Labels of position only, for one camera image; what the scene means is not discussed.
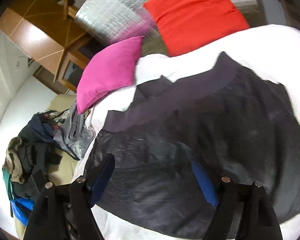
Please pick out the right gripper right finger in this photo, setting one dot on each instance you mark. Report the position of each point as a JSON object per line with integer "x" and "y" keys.
{"x": 205, "y": 183}

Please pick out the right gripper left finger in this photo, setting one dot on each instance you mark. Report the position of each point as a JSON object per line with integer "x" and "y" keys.
{"x": 99, "y": 177}

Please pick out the black quilted jacket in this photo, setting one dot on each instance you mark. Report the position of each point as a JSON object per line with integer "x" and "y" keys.
{"x": 232, "y": 121}

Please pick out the pile of dark clothes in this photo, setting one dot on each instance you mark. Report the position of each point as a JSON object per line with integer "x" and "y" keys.
{"x": 31, "y": 151}

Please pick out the beige armchair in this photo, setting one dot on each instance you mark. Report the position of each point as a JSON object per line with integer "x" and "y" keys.
{"x": 62, "y": 173}

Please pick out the grey garment on armchair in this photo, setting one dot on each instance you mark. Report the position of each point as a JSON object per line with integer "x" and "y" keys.
{"x": 74, "y": 136}

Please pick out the blue garment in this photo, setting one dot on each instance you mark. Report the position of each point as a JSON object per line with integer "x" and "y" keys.
{"x": 22, "y": 208}

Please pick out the teal garment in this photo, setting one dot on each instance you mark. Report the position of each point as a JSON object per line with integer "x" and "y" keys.
{"x": 8, "y": 184}

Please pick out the magenta pillow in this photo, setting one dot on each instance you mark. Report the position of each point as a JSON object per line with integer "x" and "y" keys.
{"x": 110, "y": 69}

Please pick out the white bed cover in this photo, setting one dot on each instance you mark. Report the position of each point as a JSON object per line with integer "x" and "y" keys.
{"x": 272, "y": 52}

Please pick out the silver foil insulation mat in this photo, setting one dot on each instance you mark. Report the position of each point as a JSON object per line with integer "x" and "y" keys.
{"x": 111, "y": 21}

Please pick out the wooden cabinet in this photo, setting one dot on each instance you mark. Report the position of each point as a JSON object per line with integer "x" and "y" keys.
{"x": 58, "y": 44}

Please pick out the red pillow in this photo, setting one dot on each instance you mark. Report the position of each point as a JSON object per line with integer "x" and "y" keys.
{"x": 186, "y": 25}

